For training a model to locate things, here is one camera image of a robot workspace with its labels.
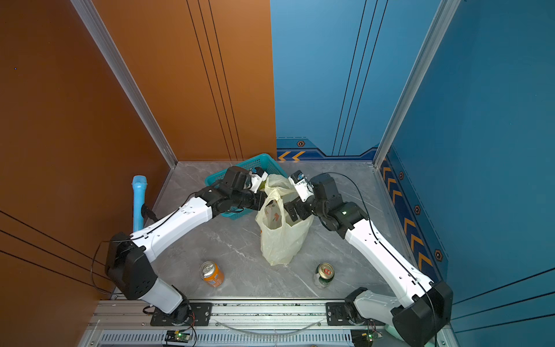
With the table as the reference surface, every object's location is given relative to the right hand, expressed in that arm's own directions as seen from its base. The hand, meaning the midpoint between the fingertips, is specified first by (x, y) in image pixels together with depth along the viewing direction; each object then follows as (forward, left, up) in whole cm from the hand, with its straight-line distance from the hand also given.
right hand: (297, 197), depth 76 cm
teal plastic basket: (+32, +14, -17) cm, 38 cm away
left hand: (+2, +8, -3) cm, 9 cm away
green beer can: (-21, -9, -14) cm, 27 cm away
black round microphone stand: (-1, +58, -10) cm, 59 cm away
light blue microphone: (+5, +58, +2) cm, 58 cm away
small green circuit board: (-38, +40, -26) cm, 61 cm away
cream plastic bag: (-14, +5, -4) cm, 16 cm away
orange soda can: (-22, +29, -14) cm, 39 cm away
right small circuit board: (-38, -22, -26) cm, 51 cm away
